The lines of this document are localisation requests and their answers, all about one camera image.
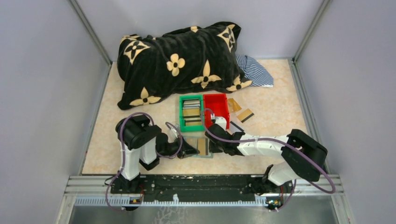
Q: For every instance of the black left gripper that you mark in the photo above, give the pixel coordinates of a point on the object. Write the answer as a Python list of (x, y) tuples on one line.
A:
[(186, 150)]

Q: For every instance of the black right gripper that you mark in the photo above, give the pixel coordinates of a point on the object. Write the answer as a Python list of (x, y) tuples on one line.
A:
[(213, 149)]

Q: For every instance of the mint green card holder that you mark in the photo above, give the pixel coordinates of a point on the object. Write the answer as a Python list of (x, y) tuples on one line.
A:
[(193, 142)]

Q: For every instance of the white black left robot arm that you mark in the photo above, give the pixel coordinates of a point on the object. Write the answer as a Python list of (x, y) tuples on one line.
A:
[(144, 143)]

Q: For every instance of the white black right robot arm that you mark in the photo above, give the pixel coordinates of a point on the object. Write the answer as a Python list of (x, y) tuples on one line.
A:
[(303, 156)]

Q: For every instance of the gold card in holder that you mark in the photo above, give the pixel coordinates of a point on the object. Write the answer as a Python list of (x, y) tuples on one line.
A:
[(203, 147)]

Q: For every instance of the white card black stripe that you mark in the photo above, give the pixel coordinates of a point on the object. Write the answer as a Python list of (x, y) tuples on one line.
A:
[(233, 127)]

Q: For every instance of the gold card with stripe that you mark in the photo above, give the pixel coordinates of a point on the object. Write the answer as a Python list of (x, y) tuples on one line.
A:
[(245, 115)]

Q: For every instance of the stack of cards in bin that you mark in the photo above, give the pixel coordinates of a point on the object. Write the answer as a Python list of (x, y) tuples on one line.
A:
[(191, 109)]

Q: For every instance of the gold patterned card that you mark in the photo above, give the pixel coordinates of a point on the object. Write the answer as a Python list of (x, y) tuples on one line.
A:
[(233, 106)]

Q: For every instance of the green plastic bin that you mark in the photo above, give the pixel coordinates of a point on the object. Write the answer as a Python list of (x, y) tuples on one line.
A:
[(190, 128)]

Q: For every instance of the red plastic bin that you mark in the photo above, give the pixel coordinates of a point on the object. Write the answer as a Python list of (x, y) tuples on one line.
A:
[(218, 104)]

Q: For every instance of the blue white striped cloth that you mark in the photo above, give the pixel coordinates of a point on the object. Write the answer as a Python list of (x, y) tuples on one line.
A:
[(254, 71)]

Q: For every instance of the black floral blanket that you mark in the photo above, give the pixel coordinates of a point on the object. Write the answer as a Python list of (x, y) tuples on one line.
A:
[(186, 60)]

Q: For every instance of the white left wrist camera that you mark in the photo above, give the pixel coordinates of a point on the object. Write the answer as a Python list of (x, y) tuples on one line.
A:
[(175, 131)]

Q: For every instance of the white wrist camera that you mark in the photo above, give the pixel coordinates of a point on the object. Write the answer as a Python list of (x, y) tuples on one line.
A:
[(221, 121), (175, 131)]

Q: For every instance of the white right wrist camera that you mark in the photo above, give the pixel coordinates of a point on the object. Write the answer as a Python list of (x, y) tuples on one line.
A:
[(221, 121)]

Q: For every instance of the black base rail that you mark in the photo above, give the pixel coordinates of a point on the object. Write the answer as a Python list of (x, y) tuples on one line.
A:
[(199, 188)]

